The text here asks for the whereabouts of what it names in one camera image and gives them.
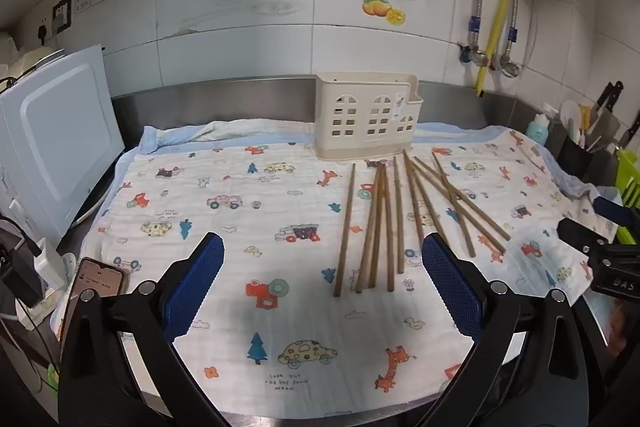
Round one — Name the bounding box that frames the black electronic device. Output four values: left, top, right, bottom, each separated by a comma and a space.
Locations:
0, 219, 43, 308

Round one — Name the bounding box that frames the cartoon printed blanket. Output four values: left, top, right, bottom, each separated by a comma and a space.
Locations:
57, 121, 618, 403

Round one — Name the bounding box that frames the white box appliance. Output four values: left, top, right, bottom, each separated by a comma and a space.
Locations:
0, 44, 126, 240

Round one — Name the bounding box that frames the white spatula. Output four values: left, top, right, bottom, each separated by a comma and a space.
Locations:
559, 100, 582, 142

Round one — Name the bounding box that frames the teal soap bottle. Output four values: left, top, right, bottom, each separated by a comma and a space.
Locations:
525, 103, 558, 146

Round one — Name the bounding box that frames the green plastic rack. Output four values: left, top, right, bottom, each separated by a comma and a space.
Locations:
614, 149, 640, 244

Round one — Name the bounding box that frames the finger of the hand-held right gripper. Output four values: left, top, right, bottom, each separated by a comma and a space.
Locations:
557, 217, 640, 259
592, 196, 640, 228

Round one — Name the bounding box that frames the smartphone with lit screen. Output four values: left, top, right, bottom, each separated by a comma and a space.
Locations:
60, 257, 125, 343

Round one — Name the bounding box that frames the pile of wooden chopsticks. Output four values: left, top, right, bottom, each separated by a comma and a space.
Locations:
333, 149, 512, 298

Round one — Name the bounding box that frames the black handled kitchen knife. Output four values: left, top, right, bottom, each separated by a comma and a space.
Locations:
590, 81, 624, 142

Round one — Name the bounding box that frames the black utensil cup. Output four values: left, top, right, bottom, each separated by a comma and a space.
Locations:
556, 132, 596, 180

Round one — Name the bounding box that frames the metal pipe valve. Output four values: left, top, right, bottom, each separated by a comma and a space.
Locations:
492, 54, 522, 78
458, 42, 488, 66

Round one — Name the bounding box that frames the cream plastic utensil holder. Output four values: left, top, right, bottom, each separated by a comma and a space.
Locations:
314, 72, 424, 160

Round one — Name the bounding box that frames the black wall socket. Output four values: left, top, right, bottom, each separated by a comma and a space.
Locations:
52, 0, 73, 32

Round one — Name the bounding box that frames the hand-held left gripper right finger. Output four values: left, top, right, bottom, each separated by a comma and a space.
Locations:
415, 232, 608, 427

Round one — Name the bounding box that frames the white power adapter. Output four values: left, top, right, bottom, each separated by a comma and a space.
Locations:
32, 237, 68, 293

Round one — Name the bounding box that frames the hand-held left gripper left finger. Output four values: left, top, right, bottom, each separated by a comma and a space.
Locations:
57, 232, 231, 427

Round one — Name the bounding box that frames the yellow gas hose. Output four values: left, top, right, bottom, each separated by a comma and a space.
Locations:
472, 0, 528, 94

